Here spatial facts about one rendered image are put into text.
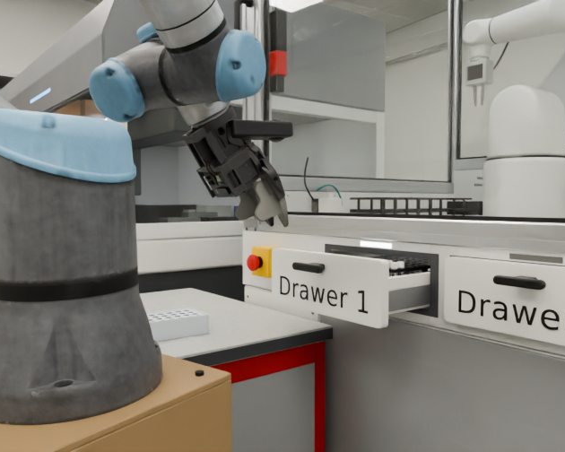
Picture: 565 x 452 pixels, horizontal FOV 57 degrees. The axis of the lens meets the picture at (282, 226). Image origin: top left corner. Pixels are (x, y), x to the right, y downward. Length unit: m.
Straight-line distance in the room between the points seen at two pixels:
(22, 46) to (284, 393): 4.39
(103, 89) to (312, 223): 0.63
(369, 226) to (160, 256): 0.80
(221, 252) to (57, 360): 1.36
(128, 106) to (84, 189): 0.28
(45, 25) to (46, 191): 4.80
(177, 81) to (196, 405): 0.37
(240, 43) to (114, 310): 0.32
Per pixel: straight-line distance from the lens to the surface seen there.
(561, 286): 0.84
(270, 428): 1.10
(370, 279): 0.86
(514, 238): 0.89
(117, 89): 0.68
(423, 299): 0.96
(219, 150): 0.79
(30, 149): 0.42
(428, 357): 1.00
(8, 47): 5.10
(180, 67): 0.63
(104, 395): 0.43
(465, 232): 0.93
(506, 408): 0.94
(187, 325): 1.05
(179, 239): 1.69
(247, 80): 0.61
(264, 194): 0.82
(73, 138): 0.42
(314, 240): 1.17
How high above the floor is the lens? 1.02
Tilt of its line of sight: 3 degrees down
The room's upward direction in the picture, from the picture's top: straight up
